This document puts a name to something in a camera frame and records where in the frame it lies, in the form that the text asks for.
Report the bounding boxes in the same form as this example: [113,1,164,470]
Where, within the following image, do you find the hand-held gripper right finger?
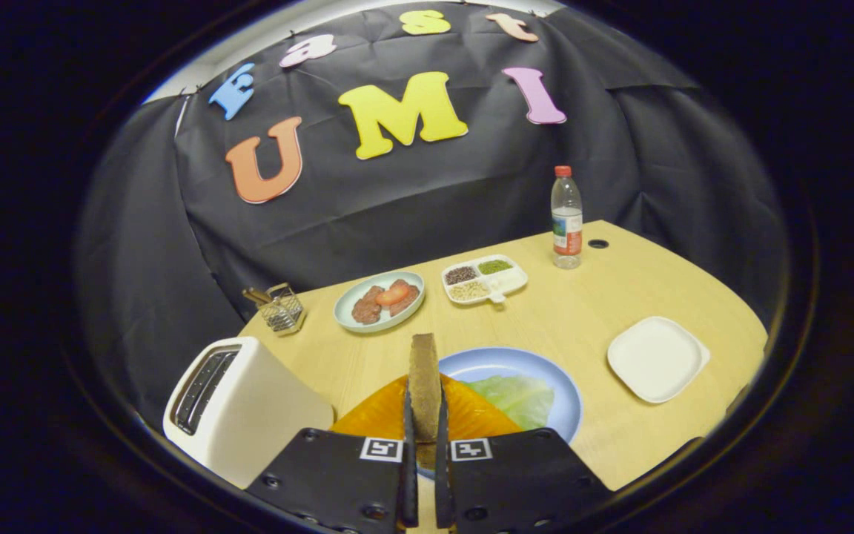
[434,374,614,530]

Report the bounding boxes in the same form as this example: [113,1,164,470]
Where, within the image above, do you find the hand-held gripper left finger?
[245,375,420,530]

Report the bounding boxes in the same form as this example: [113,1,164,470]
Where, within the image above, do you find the green lettuce leaf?
[464,375,555,432]

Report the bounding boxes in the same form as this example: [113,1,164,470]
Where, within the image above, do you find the brown toasted bread slice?
[408,333,443,469]

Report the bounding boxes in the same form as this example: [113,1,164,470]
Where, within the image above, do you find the white toaster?
[162,337,335,490]

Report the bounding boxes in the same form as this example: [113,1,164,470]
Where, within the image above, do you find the blue round plate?
[416,347,583,479]

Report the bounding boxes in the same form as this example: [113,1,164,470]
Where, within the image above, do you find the pale green round plate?
[333,270,426,334]

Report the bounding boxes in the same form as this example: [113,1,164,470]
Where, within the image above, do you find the brown meat patty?
[386,279,422,317]
[351,286,385,326]

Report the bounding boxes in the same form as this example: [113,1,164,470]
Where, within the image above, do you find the white square plate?
[606,316,712,405]

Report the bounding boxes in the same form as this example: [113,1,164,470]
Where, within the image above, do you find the white sectioned dish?
[441,254,529,306]

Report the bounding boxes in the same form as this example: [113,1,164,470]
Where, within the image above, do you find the clear plastic water bottle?
[551,165,584,270]

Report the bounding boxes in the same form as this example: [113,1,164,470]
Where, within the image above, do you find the metal wire basket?
[259,283,307,336]

